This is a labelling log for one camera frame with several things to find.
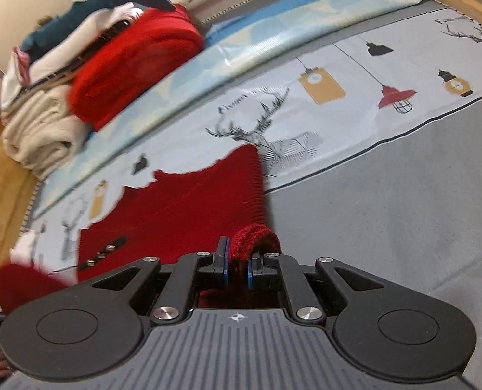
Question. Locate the light blue patterned blanket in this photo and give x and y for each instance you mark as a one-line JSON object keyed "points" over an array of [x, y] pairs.
{"points": [[273, 36]]}

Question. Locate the folded red blanket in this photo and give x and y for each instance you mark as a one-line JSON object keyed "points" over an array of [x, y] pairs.
{"points": [[135, 65]]}

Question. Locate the dark red knit sweater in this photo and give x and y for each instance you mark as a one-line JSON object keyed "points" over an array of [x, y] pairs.
{"points": [[184, 215]]}

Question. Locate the small white garment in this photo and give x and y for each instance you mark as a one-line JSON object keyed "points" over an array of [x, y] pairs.
{"points": [[25, 250]]}

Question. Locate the folded white bedding stack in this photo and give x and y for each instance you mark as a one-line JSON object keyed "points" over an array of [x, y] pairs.
{"points": [[62, 57]]}

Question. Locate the grey deer print bedsheet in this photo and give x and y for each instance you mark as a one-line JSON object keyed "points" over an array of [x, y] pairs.
{"points": [[387, 195]]}

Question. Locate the folded cream fleece blanket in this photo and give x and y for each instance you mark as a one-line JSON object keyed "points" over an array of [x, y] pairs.
{"points": [[41, 134]]}

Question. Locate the wooden headboard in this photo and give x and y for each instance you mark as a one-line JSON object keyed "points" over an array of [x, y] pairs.
{"points": [[1, 195]]}

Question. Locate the dark blue shark plush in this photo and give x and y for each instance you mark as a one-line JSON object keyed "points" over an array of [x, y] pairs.
{"points": [[86, 12]]}

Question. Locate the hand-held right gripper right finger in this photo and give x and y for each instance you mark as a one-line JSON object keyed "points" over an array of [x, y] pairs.
{"points": [[249, 271]]}

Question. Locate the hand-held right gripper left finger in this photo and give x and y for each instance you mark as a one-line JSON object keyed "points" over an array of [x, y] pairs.
{"points": [[223, 261]]}

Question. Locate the white and pink folded cloth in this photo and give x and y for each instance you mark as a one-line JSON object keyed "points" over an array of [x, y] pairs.
{"points": [[21, 65]]}

